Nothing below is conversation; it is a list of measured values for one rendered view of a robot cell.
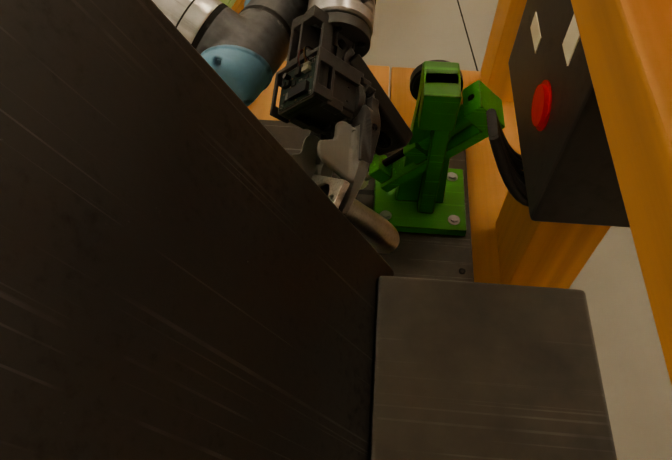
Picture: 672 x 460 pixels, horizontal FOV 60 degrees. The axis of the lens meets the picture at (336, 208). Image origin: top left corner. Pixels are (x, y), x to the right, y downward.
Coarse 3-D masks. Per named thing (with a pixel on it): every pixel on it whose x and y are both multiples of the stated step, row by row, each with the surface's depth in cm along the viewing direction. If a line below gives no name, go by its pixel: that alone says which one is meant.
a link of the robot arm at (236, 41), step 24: (168, 0) 62; (192, 0) 62; (216, 0) 64; (192, 24) 62; (216, 24) 63; (240, 24) 64; (264, 24) 65; (216, 48) 62; (240, 48) 62; (264, 48) 64; (288, 48) 69; (216, 72) 62; (240, 72) 62; (264, 72) 64; (240, 96) 63
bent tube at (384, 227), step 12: (324, 180) 57; (336, 180) 56; (324, 192) 59; (336, 192) 55; (336, 204) 55; (360, 204) 59; (348, 216) 58; (360, 216) 58; (372, 216) 60; (360, 228) 59; (372, 228) 60; (384, 228) 61; (372, 240) 61; (384, 240) 62; (396, 240) 63; (384, 252) 66
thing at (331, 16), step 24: (312, 24) 60; (336, 24) 61; (360, 24) 61; (312, 48) 58; (336, 48) 61; (360, 48) 64; (288, 72) 60; (312, 72) 56; (336, 72) 58; (360, 72) 60; (288, 96) 57; (312, 96) 55; (336, 96) 57; (360, 96) 59; (288, 120) 61; (312, 120) 60; (336, 120) 60
